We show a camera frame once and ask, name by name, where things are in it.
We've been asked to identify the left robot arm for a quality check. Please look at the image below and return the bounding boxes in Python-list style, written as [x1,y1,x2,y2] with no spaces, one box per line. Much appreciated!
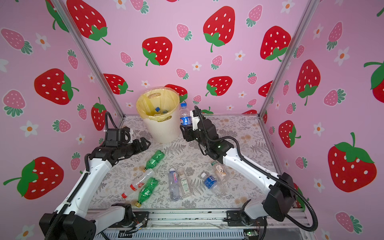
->
[39,138,151,240]

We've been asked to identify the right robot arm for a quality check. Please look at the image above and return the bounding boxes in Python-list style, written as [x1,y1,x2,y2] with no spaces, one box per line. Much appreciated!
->
[180,108,296,225]

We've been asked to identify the white plastic waste bin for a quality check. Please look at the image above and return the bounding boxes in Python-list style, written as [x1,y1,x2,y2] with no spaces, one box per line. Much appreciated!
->
[142,106,181,143]

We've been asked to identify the yellow bin liner bag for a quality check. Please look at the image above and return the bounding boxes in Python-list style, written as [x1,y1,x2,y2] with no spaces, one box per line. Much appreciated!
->
[136,87,180,122]

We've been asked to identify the green bottle upper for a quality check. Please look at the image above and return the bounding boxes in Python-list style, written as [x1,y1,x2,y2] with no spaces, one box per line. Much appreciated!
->
[143,150,165,172]

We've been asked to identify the green bottle lower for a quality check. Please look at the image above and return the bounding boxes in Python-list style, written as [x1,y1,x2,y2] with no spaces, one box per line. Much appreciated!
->
[135,177,159,208]

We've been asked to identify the clear bottle red label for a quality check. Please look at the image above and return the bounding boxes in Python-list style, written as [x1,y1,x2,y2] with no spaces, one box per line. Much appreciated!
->
[121,169,156,199]

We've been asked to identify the tea bottle beige label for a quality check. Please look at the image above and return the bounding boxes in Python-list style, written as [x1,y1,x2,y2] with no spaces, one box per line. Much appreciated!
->
[211,160,229,182]

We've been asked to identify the clear bottle pink label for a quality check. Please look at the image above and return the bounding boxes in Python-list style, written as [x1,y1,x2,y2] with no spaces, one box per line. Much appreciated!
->
[168,168,181,202]

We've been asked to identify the clear bottle green label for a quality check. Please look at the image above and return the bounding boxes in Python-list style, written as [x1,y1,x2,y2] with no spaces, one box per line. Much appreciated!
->
[178,168,193,199]

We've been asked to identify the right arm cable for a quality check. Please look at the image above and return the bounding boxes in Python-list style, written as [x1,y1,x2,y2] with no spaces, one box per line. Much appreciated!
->
[193,105,319,232]

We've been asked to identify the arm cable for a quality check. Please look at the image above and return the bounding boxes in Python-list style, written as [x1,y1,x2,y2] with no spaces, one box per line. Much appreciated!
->
[193,105,319,232]
[104,111,119,133]

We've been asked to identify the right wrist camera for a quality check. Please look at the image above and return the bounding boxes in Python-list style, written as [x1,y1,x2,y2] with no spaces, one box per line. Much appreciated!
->
[190,111,200,131]

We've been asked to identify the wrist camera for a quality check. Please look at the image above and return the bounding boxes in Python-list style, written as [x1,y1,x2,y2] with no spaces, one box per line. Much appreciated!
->
[190,111,200,131]
[104,127,132,147]

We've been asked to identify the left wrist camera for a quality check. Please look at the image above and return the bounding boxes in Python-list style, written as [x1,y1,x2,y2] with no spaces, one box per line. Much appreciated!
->
[104,127,132,147]

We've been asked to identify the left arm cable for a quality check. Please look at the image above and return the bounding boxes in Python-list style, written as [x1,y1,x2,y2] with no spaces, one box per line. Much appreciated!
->
[104,111,119,133]

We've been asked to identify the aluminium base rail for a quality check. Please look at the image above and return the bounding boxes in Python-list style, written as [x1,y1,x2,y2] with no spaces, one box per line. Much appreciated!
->
[85,207,317,240]

